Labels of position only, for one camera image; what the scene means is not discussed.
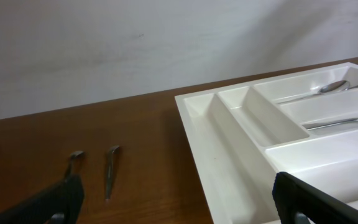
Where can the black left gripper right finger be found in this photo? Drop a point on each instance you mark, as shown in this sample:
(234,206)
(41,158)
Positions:
(299,202)

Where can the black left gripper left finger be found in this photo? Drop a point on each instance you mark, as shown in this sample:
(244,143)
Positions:
(58,203)

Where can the steel fork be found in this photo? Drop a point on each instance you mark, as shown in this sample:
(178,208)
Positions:
(329,124)

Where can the small metal spoon left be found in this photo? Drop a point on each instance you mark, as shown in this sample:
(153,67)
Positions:
(73,156)

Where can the small metal spoon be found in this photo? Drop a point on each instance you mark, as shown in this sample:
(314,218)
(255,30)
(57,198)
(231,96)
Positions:
(110,171)
(73,156)

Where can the small metal spoon right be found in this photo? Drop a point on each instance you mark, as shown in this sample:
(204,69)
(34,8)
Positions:
(110,171)

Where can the white plastic cutlery tray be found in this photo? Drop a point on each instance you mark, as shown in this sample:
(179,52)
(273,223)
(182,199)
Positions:
(241,137)

